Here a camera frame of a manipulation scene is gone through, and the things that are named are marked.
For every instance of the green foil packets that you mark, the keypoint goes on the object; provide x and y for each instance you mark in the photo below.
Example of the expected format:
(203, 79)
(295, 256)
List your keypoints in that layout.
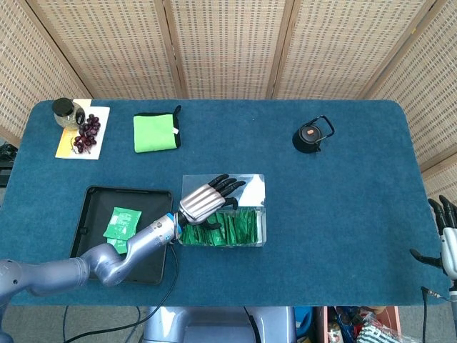
(235, 228)

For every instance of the black cast iron teapot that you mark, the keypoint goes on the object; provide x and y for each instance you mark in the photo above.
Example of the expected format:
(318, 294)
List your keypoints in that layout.
(307, 137)

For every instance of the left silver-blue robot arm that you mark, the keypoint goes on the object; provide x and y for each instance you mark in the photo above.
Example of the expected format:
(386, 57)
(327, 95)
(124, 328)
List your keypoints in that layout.
(107, 264)

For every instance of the dark purple grape bunch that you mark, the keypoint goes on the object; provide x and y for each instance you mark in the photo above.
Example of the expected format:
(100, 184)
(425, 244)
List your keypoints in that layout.
(87, 134)

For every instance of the glass jar with black lid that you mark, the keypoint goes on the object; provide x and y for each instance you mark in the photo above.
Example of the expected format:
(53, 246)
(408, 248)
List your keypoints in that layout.
(66, 112)

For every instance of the green plastic packet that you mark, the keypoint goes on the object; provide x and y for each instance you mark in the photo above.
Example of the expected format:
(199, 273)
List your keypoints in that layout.
(119, 244)

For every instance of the clear plastic box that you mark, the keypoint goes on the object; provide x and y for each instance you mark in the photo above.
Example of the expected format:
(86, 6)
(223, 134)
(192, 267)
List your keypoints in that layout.
(255, 189)

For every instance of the large green tea bag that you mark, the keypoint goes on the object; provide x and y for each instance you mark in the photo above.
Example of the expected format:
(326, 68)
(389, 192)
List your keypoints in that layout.
(123, 221)

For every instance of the green cloth with black trim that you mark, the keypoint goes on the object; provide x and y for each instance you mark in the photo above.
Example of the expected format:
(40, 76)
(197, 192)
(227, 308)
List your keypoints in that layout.
(153, 134)

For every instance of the white yellow paper card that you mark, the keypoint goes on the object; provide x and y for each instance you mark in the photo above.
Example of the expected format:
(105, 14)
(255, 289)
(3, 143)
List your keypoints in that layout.
(101, 125)

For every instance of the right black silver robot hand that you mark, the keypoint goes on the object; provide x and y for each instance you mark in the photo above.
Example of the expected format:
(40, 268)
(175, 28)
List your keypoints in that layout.
(449, 250)

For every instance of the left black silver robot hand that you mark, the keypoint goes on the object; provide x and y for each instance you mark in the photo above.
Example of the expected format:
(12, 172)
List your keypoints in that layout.
(200, 205)

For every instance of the black white striped cloth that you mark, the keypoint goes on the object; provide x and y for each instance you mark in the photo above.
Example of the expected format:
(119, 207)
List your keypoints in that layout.
(371, 334)

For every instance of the silver-blue robot base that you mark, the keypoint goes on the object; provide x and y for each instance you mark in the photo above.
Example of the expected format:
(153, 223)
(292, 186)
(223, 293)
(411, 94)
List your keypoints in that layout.
(214, 325)

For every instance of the black plastic tray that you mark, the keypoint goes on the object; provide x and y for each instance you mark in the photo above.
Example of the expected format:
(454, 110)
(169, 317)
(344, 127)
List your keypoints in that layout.
(96, 214)

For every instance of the woven rattan folding screen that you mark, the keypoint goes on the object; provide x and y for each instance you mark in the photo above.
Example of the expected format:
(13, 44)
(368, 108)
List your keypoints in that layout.
(228, 46)

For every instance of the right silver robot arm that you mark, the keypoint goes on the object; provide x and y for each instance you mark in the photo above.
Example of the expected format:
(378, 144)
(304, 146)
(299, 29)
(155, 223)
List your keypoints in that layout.
(454, 300)

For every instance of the blue carpet table cover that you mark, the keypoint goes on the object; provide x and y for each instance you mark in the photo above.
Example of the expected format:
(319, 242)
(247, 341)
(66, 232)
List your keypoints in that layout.
(321, 214)

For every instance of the black equipment beside table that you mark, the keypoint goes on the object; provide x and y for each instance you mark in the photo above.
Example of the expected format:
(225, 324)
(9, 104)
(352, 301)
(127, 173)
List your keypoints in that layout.
(6, 157)

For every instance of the red storage box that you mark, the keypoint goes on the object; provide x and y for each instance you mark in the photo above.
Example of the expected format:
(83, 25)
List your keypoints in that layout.
(389, 314)

